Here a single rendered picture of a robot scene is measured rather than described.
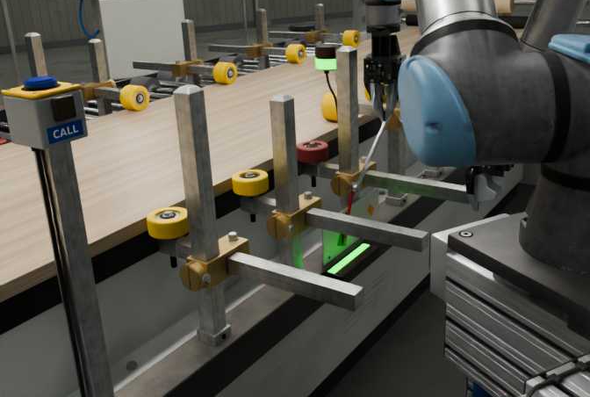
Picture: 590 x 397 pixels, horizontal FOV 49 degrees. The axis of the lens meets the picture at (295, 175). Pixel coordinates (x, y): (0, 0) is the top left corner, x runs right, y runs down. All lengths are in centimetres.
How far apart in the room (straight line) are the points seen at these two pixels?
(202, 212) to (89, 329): 27
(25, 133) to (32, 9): 1069
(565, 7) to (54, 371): 107
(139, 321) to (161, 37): 631
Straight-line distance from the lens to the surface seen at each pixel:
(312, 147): 158
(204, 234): 111
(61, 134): 86
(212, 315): 118
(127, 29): 745
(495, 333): 86
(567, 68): 69
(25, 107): 86
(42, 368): 125
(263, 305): 132
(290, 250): 134
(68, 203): 91
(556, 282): 71
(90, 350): 100
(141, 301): 136
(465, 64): 66
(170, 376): 116
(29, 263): 116
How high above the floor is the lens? 137
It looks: 19 degrees down
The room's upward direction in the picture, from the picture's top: 3 degrees counter-clockwise
